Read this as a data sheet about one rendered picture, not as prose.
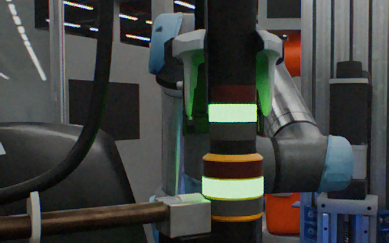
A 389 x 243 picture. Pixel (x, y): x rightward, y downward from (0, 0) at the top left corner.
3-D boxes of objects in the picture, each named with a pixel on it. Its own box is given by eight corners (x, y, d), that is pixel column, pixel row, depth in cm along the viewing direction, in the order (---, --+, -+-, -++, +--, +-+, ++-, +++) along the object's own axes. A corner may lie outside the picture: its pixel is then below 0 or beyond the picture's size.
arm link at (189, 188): (276, 214, 61) (276, 125, 60) (185, 217, 59) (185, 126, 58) (260, 202, 69) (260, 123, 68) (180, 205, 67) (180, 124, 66)
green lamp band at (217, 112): (224, 122, 33) (224, 103, 33) (201, 121, 36) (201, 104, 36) (265, 121, 34) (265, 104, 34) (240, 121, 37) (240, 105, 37)
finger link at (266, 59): (306, 116, 33) (265, 116, 42) (307, 27, 33) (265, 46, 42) (262, 116, 32) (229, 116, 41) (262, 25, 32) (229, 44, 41)
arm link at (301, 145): (269, 60, 106) (346, 214, 66) (219, 59, 104) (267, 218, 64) (276, 7, 100) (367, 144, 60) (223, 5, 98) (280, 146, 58)
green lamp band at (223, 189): (220, 200, 32) (220, 182, 32) (192, 191, 36) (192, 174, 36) (275, 194, 35) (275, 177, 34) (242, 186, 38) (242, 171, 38)
